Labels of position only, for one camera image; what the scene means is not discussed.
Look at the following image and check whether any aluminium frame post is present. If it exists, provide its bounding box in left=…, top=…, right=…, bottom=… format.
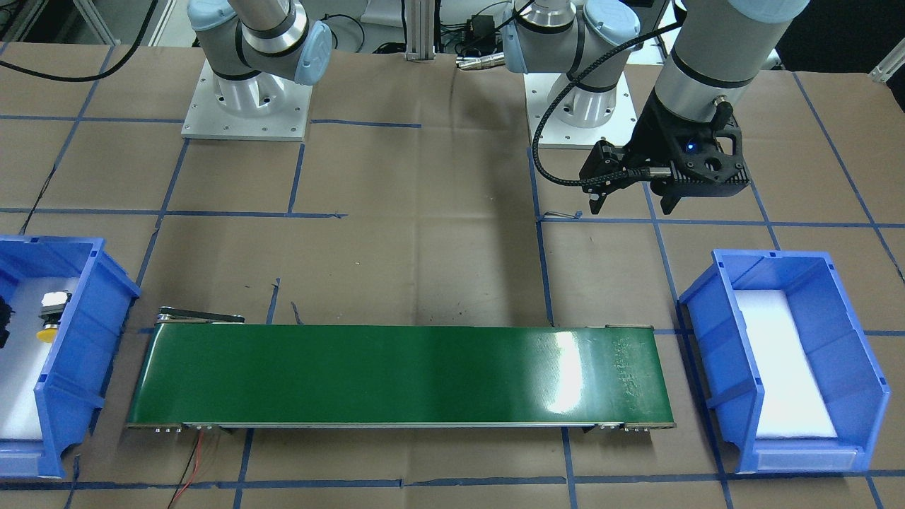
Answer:
left=401, top=1, right=440, bottom=62

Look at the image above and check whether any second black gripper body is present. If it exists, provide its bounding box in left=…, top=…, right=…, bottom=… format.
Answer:
left=621, top=93, right=750, bottom=199

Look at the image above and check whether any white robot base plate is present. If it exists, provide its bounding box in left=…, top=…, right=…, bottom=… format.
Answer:
left=181, top=62, right=313, bottom=142

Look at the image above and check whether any second grey robot arm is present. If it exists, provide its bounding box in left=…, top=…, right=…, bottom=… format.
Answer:
left=498, top=1, right=807, bottom=215

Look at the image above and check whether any blue plastic bin far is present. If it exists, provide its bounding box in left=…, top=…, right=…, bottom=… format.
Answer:
left=1, top=235, right=140, bottom=478

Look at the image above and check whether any blue plastic bin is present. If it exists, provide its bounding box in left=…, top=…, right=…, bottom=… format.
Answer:
left=1, top=235, right=140, bottom=478
left=679, top=249, right=891, bottom=474

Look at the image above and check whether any blue plastic bin near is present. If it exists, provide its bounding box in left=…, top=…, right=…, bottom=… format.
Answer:
left=679, top=249, right=891, bottom=474

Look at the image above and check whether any red push button switch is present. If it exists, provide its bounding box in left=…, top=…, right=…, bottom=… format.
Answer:
left=0, top=296, right=14, bottom=349

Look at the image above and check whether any yellow push button switch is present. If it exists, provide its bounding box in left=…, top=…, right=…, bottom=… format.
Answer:
left=35, top=291, right=72, bottom=344

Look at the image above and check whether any green conveyor belt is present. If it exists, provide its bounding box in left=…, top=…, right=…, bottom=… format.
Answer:
left=127, top=321, right=675, bottom=431

